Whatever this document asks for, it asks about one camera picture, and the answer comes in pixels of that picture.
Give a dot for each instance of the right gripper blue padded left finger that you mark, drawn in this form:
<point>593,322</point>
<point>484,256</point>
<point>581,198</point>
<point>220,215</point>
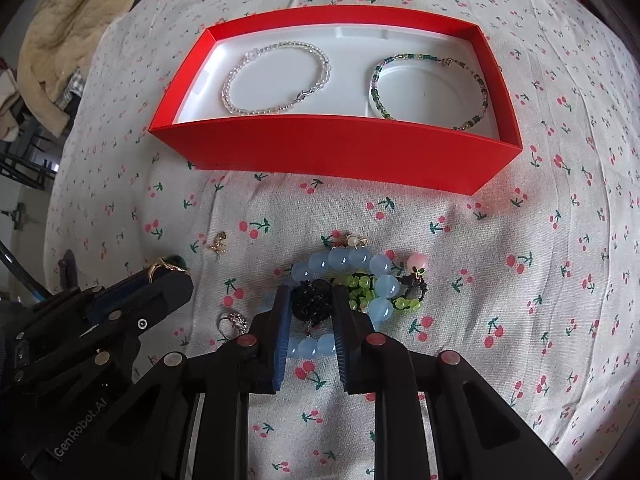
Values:
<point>272,330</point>

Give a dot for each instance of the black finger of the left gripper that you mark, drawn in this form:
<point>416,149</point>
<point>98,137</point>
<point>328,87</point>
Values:
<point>150,294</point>

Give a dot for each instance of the cherry print bed sheet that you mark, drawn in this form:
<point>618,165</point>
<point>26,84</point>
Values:
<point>535,280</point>

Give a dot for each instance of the small gold earring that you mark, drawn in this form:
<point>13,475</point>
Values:
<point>219,243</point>

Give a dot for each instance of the gold ring cluster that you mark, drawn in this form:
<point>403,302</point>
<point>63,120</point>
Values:
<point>164,265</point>

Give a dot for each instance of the red jewelry box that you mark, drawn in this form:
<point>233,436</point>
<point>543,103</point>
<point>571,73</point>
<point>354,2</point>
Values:
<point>362,92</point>

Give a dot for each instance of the right gripper dark padded right finger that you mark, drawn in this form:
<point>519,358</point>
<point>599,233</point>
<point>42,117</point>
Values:
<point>350,329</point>

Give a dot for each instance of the beige fleece blanket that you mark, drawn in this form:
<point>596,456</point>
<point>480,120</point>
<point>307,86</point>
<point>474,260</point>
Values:
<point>60,40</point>

